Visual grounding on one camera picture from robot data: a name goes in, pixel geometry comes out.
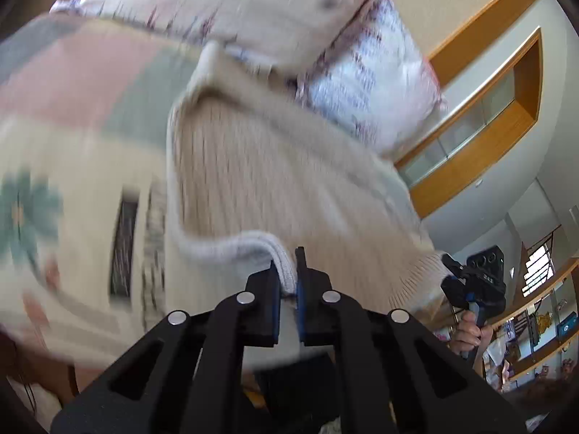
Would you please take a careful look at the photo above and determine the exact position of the beige cable-knit sweater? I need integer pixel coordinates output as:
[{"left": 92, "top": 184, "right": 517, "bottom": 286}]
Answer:
[{"left": 167, "top": 42, "right": 445, "bottom": 370}]

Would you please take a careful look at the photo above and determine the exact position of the person's right hand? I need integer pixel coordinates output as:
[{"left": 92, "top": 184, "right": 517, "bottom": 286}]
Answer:
[{"left": 448, "top": 311, "right": 494, "bottom": 358}]

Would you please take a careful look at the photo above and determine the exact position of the wooden glass-door cabinet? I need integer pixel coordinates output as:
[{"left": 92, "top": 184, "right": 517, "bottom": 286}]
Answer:
[{"left": 397, "top": 29, "right": 544, "bottom": 218}]

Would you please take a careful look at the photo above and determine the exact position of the floral pillow with tree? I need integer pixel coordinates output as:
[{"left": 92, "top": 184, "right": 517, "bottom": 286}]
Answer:
[{"left": 296, "top": 0, "right": 444, "bottom": 158}]

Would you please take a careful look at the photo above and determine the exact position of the pastel patchwork bed cover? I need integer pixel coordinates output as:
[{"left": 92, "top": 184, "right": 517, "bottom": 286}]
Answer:
[{"left": 1, "top": 14, "right": 199, "bottom": 365}]

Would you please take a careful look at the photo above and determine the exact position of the pink floral pillow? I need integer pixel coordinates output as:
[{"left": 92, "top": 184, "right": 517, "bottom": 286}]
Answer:
[{"left": 50, "top": 0, "right": 377, "bottom": 78}]

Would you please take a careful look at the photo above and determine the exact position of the wooden wall shelf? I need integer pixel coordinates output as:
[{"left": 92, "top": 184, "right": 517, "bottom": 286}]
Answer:
[{"left": 482, "top": 257, "right": 578, "bottom": 393}]

